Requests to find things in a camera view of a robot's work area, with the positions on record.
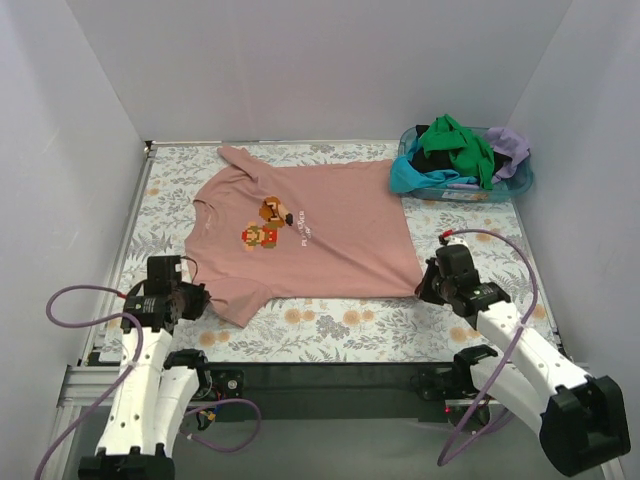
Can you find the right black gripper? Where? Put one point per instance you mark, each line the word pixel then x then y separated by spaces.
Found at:
pixel 430 284

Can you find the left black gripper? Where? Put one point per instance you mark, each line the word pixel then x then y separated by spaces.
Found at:
pixel 195 298

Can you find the pink printed t shirt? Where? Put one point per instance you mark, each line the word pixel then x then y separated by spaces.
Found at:
pixel 322 231

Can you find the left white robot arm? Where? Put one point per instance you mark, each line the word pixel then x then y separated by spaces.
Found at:
pixel 149 404

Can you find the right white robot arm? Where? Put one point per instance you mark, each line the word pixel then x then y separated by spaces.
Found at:
pixel 580 420

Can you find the floral patterned table mat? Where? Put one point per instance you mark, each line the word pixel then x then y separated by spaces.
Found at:
pixel 337 330

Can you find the teal t shirt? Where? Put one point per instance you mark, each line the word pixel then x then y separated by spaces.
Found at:
pixel 404 178

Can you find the black t shirt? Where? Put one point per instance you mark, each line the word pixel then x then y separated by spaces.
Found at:
pixel 427 162

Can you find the teal plastic basket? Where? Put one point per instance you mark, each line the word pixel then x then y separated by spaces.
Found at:
pixel 503 191

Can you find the green t shirt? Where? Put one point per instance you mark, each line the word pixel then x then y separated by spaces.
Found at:
pixel 469 154

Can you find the lavender t shirt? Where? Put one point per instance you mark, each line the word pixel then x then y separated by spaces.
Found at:
pixel 510 150

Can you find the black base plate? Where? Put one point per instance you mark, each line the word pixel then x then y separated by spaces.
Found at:
pixel 340 405

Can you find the aluminium frame rail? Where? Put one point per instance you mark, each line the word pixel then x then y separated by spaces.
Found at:
pixel 435 381

